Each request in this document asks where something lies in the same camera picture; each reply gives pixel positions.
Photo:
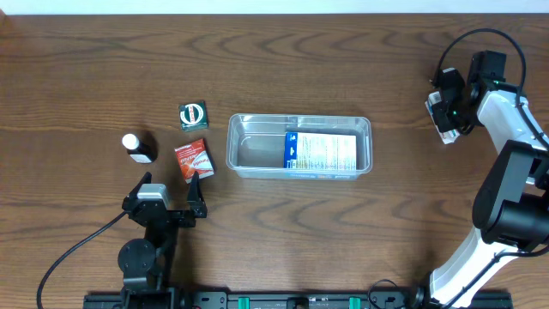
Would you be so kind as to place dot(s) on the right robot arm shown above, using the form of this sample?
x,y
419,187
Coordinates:
x,y
510,210

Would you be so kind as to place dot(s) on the white Panadol tube box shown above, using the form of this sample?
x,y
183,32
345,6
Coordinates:
x,y
448,136

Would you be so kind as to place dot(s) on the clear plastic container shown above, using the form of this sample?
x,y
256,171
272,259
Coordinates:
x,y
256,143

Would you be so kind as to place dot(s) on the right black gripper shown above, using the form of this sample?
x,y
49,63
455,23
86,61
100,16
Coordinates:
x,y
444,114

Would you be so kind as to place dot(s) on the red Panadol ActiFast box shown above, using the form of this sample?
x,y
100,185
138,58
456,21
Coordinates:
x,y
194,158

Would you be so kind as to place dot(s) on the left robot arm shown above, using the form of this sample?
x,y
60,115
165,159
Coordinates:
x,y
146,262

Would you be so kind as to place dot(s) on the dark brown medicine bottle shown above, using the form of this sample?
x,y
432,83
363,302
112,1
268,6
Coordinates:
x,y
139,151

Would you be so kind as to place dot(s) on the green Zam-Buk box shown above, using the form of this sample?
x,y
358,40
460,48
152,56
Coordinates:
x,y
193,116

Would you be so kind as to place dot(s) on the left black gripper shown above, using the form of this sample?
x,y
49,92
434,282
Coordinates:
x,y
172,216

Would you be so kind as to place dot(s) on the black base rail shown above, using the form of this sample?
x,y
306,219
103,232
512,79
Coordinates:
x,y
174,298

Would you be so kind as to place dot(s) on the blue cooling patch box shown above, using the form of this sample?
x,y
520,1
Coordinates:
x,y
315,151

